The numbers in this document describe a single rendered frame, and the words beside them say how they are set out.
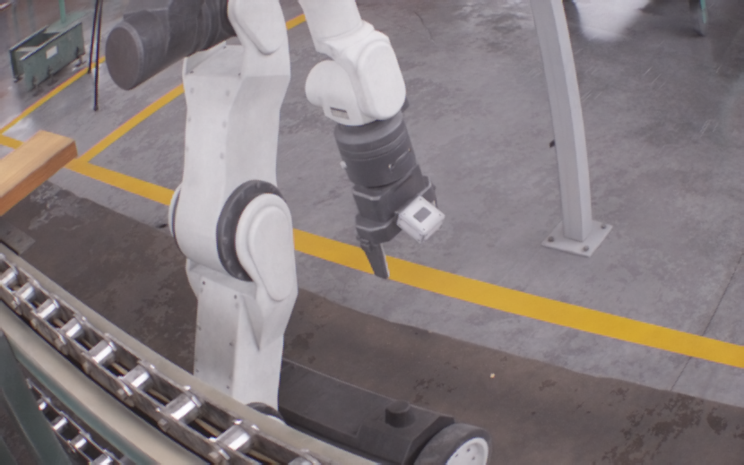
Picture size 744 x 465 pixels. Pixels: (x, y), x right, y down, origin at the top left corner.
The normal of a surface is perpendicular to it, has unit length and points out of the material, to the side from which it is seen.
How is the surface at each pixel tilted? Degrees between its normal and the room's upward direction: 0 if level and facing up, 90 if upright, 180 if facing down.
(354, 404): 0
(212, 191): 57
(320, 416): 0
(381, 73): 90
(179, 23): 90
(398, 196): 90
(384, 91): 90
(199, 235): 75
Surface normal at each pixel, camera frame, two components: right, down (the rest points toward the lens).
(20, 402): 0.79, 0.21
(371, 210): -0.64, 0.58
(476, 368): -0.15, -0.85
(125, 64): -0.59, 0.44
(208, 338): -0.57, -0.05
